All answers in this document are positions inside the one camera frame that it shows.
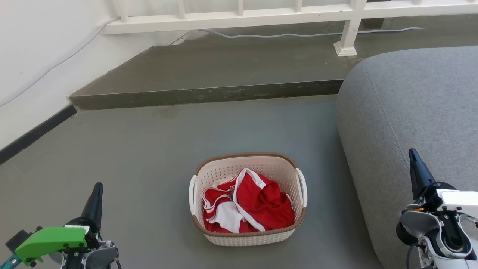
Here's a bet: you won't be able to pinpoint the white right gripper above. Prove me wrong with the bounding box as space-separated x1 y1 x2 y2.
408 149 478 220

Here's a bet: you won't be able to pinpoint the grey fabric sofa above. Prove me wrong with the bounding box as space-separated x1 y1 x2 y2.
335 46 478 269

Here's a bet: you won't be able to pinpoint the black baseboard strip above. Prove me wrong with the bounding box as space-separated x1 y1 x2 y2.
0 104 78 165

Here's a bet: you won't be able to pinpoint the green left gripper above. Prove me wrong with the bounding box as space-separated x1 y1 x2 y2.
14 182 104 264

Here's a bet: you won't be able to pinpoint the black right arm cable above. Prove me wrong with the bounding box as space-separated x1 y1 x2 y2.
406 242 424 269

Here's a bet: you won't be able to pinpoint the teal camera mount strut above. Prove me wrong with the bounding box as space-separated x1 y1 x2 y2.
0 254 21 269

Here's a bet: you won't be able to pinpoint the thin grey wall cable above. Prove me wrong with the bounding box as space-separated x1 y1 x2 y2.
0 17 120 108

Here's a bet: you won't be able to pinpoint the red and white clothes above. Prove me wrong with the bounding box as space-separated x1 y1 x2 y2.
202 168 295 234

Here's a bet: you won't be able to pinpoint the white railing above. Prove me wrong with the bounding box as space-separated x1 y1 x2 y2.
99 0 478 57

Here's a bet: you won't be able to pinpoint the cream perforated laundry basket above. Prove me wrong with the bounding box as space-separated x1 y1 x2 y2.
189 152 308 247

